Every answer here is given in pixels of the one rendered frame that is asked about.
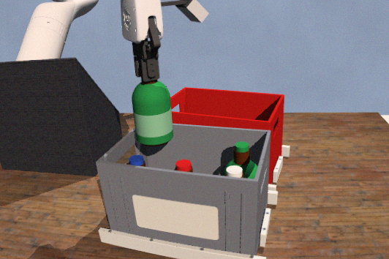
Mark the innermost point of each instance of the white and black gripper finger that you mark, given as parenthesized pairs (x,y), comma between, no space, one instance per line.
(137,57)
(150,62)

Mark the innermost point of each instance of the grey plastic crate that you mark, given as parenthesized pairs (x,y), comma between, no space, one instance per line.
(203,210)

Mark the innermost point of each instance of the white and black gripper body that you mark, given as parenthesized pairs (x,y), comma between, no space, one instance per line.
(134,18)

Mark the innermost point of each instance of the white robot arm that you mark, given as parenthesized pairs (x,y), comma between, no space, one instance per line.
(48,28)

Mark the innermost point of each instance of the green bottle with light green label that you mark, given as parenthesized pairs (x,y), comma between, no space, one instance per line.
(152,113)

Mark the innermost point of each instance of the red bottle with pink label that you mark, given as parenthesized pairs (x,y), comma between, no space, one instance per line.
(184,165)

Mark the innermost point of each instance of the red crate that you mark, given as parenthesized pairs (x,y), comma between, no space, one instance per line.
(236,109)

